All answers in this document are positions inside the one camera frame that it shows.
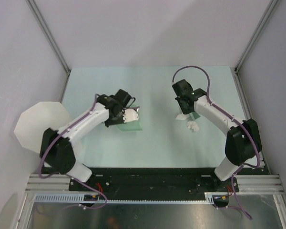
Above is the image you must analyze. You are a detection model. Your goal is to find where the green hand brush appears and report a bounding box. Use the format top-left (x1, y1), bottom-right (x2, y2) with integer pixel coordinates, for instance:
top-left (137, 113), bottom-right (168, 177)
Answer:
top-left (189, 112), bottom-right (201, 121)

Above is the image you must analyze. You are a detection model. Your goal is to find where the green plastic dustpan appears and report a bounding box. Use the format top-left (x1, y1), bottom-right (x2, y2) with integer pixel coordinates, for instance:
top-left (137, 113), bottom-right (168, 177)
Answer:
top-left (117, 106), bottom-right (143, 132)

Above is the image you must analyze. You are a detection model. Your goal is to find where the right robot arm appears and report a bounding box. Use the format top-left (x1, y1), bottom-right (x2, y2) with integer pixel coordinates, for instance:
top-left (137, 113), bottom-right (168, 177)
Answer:
top-left (172, 79), bottom-right (262, 191)

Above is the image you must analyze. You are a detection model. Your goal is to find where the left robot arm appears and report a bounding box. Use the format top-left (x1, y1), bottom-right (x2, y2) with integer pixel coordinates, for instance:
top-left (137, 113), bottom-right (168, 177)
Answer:
top-left (38, 89), bottom-right (139, 191)

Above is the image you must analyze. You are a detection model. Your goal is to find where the crumpled white paper scrap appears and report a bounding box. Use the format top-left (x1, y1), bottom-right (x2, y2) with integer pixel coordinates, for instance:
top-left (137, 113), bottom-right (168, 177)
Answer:
top-left (175, 113), bottom-right (189, 121)
top-left (187, 120), bottom-right (200, 132)

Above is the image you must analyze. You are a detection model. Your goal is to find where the white plastic bin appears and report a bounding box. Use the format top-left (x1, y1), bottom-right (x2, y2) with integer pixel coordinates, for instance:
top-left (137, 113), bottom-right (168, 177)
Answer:
top-left (14, 102), bottom-right (73, 155)

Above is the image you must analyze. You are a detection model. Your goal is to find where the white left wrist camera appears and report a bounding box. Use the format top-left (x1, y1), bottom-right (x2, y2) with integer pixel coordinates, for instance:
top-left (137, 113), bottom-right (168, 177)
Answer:
top-left (123, 108), bottom-right (139, 123)

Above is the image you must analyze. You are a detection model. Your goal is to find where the grey slotted cable duct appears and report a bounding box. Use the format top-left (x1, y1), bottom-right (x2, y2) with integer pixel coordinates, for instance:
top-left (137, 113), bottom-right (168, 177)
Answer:
top-left (33, 192), bottom-right (216, 205)

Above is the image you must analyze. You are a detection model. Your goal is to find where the aluminium frame rail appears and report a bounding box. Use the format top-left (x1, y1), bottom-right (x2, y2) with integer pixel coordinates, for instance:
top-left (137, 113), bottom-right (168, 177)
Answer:
top-left (235, 175), bottom-right (285, 195)

